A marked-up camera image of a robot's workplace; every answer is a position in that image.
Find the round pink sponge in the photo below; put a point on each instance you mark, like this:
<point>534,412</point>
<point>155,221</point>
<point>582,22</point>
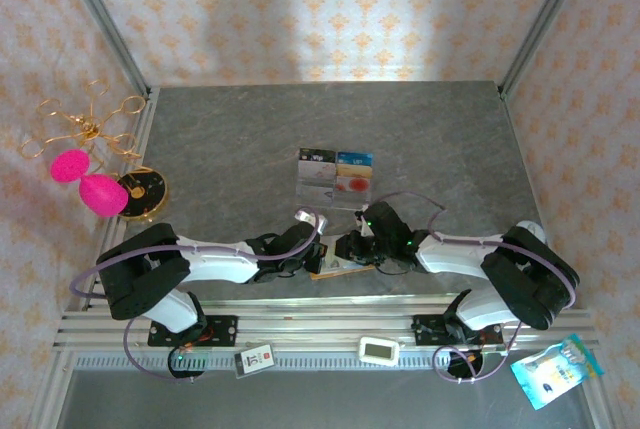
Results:
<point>70,166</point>

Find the aluminium frame post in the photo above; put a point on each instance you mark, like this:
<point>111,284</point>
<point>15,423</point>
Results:
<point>545,19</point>
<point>100,19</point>

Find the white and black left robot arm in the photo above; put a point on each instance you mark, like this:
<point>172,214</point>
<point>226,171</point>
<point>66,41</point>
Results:
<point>215,264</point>

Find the white digital timer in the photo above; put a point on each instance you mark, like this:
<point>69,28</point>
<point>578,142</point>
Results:
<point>377,349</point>

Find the silver VIP card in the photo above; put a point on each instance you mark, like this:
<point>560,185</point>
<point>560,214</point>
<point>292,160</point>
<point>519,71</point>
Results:
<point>336,264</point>

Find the aluminium side rail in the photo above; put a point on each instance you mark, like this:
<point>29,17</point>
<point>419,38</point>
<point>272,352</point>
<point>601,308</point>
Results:
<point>145,134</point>

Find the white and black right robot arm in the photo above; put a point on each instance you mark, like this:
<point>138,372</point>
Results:
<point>450,259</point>

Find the orange card holder wallet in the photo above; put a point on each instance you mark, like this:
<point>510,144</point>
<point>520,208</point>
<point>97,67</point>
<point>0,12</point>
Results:
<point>330,275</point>

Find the blue snack packet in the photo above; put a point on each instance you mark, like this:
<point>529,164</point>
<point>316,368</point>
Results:
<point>550,374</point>

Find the badge card with red logo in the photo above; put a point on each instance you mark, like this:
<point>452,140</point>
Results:
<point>255,360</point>

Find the aluminium mounting rail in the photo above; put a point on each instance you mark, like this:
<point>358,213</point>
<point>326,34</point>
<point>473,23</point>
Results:
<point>320,319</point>

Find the gold VIP card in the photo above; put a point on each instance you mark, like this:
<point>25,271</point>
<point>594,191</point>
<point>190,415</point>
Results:
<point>355,170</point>

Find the white card with red circle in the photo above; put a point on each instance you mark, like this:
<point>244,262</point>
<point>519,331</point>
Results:
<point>354,184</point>

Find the blue card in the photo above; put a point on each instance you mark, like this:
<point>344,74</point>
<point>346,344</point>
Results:
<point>356,157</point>

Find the black and gold disc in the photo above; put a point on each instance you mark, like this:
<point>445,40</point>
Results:
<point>147,189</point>

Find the white floral card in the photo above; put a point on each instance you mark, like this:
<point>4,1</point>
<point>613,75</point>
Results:
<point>316,172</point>

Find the black VIP card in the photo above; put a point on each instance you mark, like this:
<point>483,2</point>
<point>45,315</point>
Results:
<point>316,155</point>

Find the egg-shaped pink sponge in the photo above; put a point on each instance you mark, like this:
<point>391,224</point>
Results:
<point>102,196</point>

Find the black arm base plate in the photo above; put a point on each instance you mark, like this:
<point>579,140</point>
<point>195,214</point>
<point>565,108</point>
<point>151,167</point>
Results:
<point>225,331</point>
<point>425,329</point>

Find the clear acrylic card stand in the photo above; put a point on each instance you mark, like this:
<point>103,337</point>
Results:
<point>312,194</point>

